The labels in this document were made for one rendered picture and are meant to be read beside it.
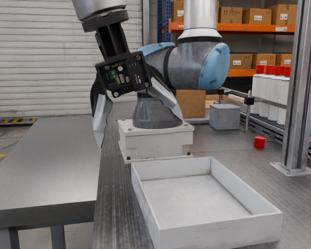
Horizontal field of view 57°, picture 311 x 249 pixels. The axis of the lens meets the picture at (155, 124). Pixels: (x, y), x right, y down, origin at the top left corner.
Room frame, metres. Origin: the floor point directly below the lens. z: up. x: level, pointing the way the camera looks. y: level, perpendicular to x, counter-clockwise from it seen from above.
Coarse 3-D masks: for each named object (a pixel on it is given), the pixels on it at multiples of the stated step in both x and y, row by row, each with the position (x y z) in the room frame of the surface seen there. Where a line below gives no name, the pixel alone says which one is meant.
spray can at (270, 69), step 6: (270, 66) 1.13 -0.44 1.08; (270, 72) 1.13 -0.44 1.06; (264, 78) 1.13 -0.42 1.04; (270, 78) 1.12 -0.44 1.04; (264, 84) 1.13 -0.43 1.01; (270, 84) 1.12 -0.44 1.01; (264, 90) 1.13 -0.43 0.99; (264, 96) 1.13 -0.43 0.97; (264, 108) 1.12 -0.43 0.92; (264, 114) 1.12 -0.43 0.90
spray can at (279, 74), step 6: (276, 66) 1.07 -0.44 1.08; (282, 66) 1.06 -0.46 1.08; (276, 72) 1.07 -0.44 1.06; (282, 72) 1.06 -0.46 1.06; (276, 78) 1.06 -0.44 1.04; (276, 84) 1.06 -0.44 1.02; (270, 90) 1.08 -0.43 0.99; (276, 90) 1.05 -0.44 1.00; (270, 96) 1.08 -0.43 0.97; (276, 96) 1.05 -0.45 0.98; (270, 108) 1.07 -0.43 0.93; (276, 108) 1.05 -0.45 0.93; (270, 114) 1.07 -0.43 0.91; (276, 114) 1.05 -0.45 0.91; (270, 120) 1.06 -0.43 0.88; (276, 120) 1.05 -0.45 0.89
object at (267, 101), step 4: (224, 88) 1.47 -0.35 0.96; (228, 88) 1.44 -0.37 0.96; (232, 92) 1.37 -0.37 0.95; (236, 92) 1.32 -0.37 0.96; (240, 92) 1.28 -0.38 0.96; (244, 96) 1.24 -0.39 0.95; (252, 96) 1.17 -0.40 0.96; (256, 96) 1.15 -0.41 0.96; (264, 100) 1.08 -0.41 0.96; (268, 100) 1.05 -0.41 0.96; (272, 104) 1.02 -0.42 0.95; (276, 104) 0.99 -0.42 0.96; (280, 104) 0.97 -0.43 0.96; (284, 104) 0.95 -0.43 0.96; (284, 108) 0.95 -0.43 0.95
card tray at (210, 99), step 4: (208, 96) 1.91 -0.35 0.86; (212, 96) 1.91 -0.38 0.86; (216, 96) 1.92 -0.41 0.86; (224, 96) 1.90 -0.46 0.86; (228, 96) 1.84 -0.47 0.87; (208, 100) 1.90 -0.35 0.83; (212, 100) 1.90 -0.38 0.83; (216, 100) 1.90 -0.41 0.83; (232, 100) 1.77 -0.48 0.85; (208, 104) 1.74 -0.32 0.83; (208, 108) 1.60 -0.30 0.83
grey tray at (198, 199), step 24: (144, 168) 0.63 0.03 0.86; (168, 168) 0.64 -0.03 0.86; (192, 168) 0.66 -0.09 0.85; (216, 168) 0.63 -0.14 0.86; (144, 192) 0.48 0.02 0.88; (168, 192) 0.57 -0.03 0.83; (192, 192) 0.57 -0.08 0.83; (216, 192) 0.57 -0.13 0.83; (240, 192) 0.52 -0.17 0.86; (144, 216) 0.47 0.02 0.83; (168, 216) 0.47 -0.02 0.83; (192, 216) 0.47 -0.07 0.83; (216, 216) 0.47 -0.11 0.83; (240, 216) 0.47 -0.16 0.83; (264, 216) 0.40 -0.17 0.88; (168, 240) 0.37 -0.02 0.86; (192, 240) 0.37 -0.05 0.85; (216, 240) 0.38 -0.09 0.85; (240, 240) 0.39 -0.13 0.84; (264, 240) 0.40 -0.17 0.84
